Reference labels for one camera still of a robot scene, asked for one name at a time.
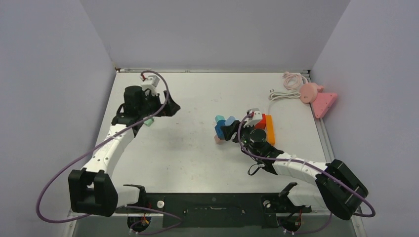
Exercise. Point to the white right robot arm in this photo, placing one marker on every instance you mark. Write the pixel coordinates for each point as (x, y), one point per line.
(337, 188)

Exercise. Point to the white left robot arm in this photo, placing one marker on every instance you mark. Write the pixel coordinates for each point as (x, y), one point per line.
(91, 188)

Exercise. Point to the teal plug charger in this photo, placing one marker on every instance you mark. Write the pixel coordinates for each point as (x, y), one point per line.
(219, 118)

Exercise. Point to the red cube socket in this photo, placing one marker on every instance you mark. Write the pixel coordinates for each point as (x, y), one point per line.
(262, 123)

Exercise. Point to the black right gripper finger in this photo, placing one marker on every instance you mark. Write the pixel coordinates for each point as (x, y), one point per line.
(228, 133)
(236, 125)

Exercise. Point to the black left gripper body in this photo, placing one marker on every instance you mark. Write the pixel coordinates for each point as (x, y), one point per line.
(151, 104)

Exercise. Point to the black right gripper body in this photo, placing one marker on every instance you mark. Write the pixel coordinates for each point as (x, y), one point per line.
(245, 133)

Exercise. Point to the orange power strip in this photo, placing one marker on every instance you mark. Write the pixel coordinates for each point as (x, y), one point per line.
(270, 133)

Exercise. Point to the light blue plug charger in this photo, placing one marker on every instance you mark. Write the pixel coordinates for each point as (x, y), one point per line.
(230, 120)

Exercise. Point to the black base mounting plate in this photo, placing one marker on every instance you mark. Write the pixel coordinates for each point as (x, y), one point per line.
(223, 210)

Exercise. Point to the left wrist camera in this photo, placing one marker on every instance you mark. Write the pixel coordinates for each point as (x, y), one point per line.
(151, 82)

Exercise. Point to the pink triangular power strip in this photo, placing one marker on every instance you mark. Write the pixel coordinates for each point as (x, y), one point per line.
(323, 103)

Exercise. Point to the pink brown plug charger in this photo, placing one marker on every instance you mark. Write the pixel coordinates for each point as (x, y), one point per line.
(218, 140)

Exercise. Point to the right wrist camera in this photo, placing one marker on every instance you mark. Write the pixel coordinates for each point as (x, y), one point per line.
(255, 116)

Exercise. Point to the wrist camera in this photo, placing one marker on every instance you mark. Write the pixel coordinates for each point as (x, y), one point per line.
(255, 116)
(151, 82)

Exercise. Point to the light green plug charger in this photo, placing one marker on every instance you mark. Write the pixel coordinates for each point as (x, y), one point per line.
(149, 122)

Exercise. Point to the pink round socket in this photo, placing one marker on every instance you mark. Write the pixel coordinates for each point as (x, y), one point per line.
(309, 92)

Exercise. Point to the blue cube socket adapter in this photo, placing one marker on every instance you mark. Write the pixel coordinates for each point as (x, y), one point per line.
(218, 129)

